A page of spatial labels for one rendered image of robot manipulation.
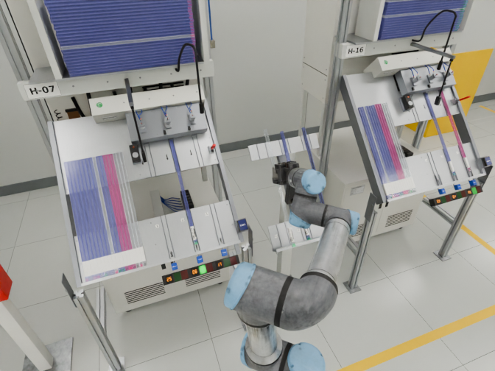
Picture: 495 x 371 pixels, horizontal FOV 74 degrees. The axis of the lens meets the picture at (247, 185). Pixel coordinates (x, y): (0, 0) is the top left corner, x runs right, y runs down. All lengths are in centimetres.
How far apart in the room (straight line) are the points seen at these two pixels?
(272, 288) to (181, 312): 146
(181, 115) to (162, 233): 53
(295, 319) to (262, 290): 9
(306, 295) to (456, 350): 161
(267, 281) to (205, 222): 77
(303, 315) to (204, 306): 146
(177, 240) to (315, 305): 85
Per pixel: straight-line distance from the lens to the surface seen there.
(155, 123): 155
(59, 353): 227
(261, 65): 333
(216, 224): 150
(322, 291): 79
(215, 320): 212
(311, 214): 108
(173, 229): 149
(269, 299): 76
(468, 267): 275
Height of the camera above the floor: 180
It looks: 37 degrees down
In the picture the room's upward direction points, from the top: 1 degrees counter-clockwise
